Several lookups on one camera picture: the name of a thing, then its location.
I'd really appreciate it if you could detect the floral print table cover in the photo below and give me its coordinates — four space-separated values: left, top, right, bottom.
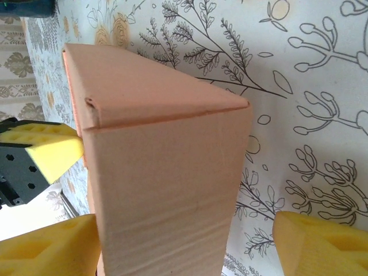
21 0 368 276

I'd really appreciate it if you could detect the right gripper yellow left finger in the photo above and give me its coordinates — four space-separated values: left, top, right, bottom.
0 214 100 276

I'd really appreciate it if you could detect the dark blue enamel mug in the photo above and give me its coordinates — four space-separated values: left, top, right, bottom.
0 0 58 18

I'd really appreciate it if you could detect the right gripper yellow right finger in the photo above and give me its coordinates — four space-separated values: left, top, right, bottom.
272 211 368 276

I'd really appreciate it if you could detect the brown cardboard mailer box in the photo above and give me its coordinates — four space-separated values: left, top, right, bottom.
62 42 254 276

